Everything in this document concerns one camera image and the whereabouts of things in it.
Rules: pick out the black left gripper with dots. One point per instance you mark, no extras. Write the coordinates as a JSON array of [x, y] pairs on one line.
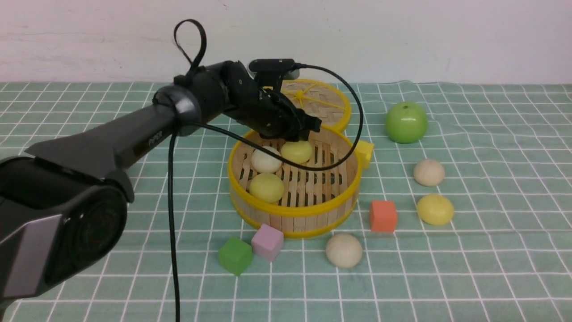
[[270, 114]]

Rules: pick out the yellow bun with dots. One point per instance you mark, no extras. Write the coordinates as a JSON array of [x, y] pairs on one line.
[[435, 209], [298, 152], [267, 187]]

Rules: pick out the beige bun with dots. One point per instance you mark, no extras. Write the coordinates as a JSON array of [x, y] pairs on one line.
[[429, 172], [344, 250], [263, 163]]

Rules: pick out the beige bun front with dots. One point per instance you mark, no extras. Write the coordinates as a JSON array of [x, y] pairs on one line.
[[344, 250]]

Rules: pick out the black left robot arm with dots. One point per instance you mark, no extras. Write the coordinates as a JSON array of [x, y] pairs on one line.
[[64, 202]]

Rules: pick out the woven bamboo steamer lid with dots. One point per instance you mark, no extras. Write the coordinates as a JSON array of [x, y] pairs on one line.
[[320, 100]]

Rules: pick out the bamboo steamer tray yellow rim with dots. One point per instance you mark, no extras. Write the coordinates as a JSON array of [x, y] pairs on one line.
[[313, 203]]

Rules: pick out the yellow cube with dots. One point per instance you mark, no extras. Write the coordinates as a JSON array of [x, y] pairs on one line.
[[364, 150]]

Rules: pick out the green apple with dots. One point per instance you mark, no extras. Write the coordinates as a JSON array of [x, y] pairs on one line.
[[406, 123]]

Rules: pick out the pink cube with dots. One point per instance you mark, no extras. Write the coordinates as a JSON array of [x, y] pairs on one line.
[[267, 242]]

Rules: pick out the orange cube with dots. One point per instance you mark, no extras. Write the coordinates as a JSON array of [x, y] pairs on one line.
[[383, 216]]

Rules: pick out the green cube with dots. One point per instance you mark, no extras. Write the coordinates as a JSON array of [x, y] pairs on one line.
[[235, 256]]

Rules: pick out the green checkered tablecloth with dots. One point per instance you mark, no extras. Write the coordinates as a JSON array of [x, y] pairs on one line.
[[504, 257]]

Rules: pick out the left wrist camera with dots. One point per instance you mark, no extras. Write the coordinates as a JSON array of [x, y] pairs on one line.
[[268, 71]]

